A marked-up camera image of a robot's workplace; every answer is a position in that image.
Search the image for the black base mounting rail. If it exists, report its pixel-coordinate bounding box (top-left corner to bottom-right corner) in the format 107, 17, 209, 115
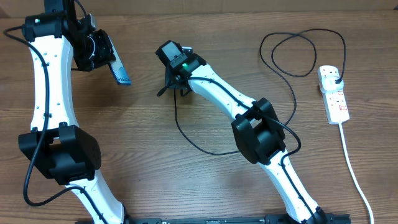
74, 213, 352, 224

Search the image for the white USB wall charger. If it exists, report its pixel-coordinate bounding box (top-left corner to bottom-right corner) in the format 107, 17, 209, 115
320, 77, 344, 94

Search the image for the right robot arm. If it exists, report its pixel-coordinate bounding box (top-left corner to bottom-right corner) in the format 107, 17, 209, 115
155, 40, 327, 223

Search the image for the smartphone with blue screen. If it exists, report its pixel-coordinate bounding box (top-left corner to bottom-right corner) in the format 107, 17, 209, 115
108, 47, 132, 85

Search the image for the white power strip cord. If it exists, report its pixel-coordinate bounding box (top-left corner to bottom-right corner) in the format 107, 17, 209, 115
338, 122, 375, 224

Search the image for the black USB charging cable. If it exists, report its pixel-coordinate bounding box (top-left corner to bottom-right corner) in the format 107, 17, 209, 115
172, 28, 347, 156

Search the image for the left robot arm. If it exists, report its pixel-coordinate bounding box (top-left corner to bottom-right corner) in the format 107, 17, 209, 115
18, 0, 131, 223

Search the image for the white power strip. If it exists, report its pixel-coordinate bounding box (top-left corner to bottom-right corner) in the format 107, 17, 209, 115
317, 65, 349, 124

